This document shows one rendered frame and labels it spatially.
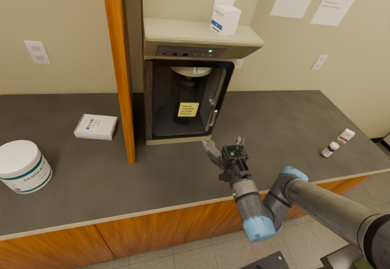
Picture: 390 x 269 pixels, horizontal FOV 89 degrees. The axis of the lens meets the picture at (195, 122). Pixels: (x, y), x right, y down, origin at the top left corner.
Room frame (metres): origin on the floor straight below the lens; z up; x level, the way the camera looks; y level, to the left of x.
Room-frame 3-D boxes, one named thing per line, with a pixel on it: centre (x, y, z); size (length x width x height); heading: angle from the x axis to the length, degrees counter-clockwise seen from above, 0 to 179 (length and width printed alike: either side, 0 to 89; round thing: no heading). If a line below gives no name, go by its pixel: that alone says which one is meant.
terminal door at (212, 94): (0.60, 0.05, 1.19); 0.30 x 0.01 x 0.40; 112
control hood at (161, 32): (0.55, 0.03, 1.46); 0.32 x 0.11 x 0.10; 113
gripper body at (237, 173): (0.38, -0.16, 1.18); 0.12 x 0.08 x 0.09; 22
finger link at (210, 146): (0.44, -0.07, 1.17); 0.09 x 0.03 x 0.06; 58
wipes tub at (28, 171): (0.28, 0.55, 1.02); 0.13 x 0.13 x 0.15
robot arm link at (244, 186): (0.30, -0.19, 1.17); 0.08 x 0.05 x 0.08; 112
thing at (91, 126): (0.57, 0.44, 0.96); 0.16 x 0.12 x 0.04; 101
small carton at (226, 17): (0.57, -0.01, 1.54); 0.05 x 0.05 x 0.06; 42
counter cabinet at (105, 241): (0.73, -0.08, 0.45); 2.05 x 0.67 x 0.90; 113
